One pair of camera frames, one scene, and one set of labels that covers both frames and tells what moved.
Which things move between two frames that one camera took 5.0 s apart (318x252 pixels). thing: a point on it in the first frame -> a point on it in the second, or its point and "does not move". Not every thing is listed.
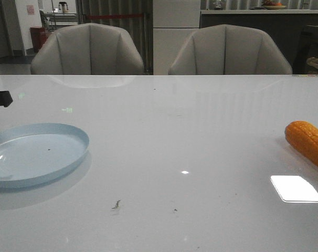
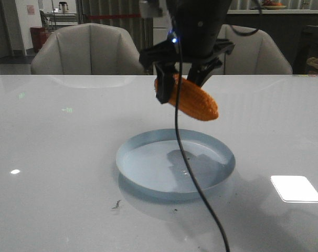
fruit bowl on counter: x=272 y=5 does not move
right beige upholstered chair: x=225 y=50 does not move
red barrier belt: x=114 y=16 does not move
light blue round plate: x=29 y=153 -> x=154 y=160
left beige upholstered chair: x=88 y=49 does not move
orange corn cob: x=309 y=141 -> x=194 y=101
